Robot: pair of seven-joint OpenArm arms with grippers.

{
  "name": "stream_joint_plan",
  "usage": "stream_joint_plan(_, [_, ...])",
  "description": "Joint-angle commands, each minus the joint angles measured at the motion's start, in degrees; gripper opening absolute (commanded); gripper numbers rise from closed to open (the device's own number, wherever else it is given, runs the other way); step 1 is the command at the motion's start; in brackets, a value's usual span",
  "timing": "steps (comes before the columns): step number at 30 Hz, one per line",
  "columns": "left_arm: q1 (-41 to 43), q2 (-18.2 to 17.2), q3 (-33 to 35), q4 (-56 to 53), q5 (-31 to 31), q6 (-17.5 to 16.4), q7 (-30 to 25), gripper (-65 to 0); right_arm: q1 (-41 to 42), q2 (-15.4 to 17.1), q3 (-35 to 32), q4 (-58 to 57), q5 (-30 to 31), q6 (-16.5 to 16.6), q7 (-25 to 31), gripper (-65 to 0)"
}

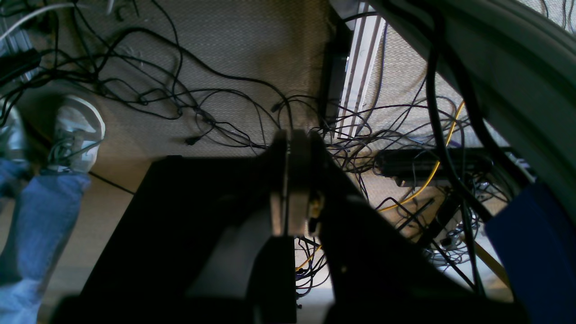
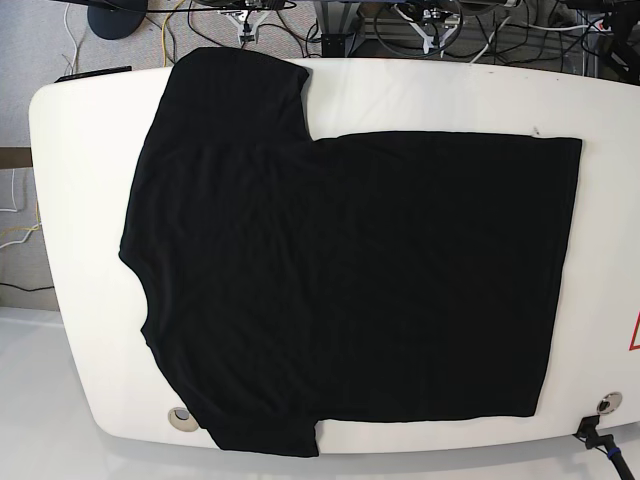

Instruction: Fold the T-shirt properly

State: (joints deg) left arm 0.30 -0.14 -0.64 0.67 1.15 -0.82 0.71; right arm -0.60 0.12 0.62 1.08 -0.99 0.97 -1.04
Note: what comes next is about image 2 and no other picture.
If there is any black T-shirt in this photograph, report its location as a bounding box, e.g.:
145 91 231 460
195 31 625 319
119 48 582 457

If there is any left metal table grommet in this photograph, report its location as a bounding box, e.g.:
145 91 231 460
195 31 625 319
168 407 200 433

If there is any metal table grommet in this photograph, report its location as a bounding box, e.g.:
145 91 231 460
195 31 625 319
168 407 200 433
597 392 623 415

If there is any red warning triangle sticker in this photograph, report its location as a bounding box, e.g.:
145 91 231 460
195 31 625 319
629 314 640 351

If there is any black cable with clamp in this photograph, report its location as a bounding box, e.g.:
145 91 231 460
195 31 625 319
573 415 640 480

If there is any round black stand base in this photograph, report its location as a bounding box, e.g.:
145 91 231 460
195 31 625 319
87 0 148 40

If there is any aluminium frame post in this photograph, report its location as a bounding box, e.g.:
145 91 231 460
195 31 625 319
313 1 362 58

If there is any right metal table grommet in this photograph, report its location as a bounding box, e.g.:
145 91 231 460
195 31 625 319
597 392 623 415

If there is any white floor cable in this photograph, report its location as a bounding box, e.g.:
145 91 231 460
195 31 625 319
0 167 31 213

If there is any black flat bar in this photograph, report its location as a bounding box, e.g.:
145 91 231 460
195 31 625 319
54 66 132 83

